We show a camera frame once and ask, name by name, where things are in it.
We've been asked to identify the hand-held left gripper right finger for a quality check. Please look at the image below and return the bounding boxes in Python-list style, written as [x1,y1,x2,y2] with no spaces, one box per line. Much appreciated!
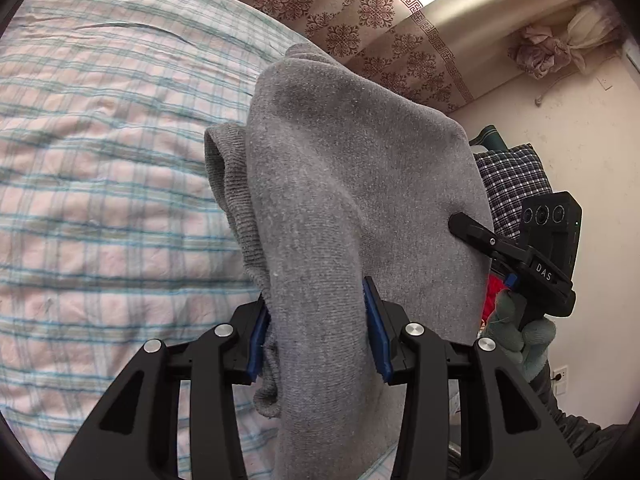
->
[362,276,586,480]

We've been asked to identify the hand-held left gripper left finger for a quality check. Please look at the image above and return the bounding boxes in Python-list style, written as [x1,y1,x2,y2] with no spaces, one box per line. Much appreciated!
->
[54,296,273,480]

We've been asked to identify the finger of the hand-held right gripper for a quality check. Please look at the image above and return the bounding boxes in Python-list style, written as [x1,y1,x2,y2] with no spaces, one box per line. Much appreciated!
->
[487,257,521,293]
[448,212,526,261]

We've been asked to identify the grey sweatshirt with letter patch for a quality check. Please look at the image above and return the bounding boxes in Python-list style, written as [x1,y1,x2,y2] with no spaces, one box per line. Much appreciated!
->
[204,42,493,480]

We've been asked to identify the person's right forearm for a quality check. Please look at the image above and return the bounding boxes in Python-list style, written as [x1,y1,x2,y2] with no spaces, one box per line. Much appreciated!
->
[525,357,637,480]

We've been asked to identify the person's right hand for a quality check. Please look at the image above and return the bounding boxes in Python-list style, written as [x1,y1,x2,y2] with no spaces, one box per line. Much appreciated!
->
[482,290,557,381]

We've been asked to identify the red cloth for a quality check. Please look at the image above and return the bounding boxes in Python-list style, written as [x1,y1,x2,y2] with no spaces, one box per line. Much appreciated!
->
[480,272,508,327]

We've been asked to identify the checkered pillow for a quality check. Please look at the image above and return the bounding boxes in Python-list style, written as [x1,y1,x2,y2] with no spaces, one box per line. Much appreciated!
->
[472,144,553,243]

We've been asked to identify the dark green cloth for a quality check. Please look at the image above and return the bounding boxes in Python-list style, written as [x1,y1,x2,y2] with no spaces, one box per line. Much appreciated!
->
[467,126,511,153]

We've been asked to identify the tied beige curtain bundle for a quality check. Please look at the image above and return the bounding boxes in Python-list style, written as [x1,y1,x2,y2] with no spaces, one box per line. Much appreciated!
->
[507,0,628,107]

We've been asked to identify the beige curved panel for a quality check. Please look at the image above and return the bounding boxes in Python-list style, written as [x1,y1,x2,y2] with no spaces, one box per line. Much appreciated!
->
[420,0,606,61]

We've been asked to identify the plaid bed sheet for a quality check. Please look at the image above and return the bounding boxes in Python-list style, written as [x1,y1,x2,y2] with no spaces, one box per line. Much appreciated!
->
[0,0,401,480]

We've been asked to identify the brown patterned curtain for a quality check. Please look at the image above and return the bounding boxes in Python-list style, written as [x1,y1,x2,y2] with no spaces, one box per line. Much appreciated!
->
[115,0,476,113]

